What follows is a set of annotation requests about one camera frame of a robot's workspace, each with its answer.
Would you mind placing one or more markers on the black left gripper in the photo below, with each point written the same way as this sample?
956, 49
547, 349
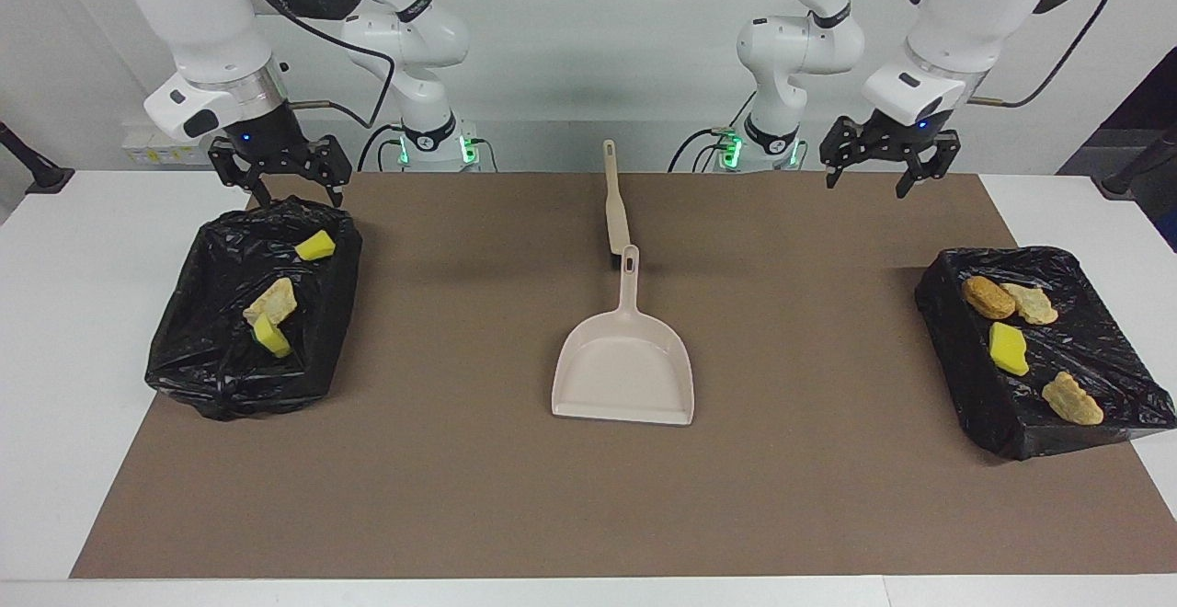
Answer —
887, 143

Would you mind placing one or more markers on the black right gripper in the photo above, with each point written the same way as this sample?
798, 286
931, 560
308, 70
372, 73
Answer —
276, 152

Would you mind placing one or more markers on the beige foam chunk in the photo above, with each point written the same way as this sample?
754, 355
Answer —
1032, 303
273, 299
1071, 400

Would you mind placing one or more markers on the notched yellow sponge piece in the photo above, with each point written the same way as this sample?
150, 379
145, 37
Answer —
274, 338

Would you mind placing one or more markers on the orange-brown bread roll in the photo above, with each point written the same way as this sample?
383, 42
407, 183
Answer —
988, 298

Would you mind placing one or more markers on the beige hand brush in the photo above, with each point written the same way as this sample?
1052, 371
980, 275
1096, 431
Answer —
614, 202

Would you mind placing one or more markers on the beige plastic dustpan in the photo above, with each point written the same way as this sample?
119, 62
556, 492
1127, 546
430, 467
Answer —
623, 368

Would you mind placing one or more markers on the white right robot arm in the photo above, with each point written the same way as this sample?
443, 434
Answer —
211, 28

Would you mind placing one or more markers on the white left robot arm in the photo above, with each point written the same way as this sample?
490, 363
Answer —
956, 28

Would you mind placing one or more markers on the black bag lined bin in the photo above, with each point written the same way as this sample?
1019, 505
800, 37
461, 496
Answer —
211, 368
1039, 414

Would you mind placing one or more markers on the black stand base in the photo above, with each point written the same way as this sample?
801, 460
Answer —
1117, 186
46, 179

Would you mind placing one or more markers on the brown table mat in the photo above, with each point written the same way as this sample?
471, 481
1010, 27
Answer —
588, 497

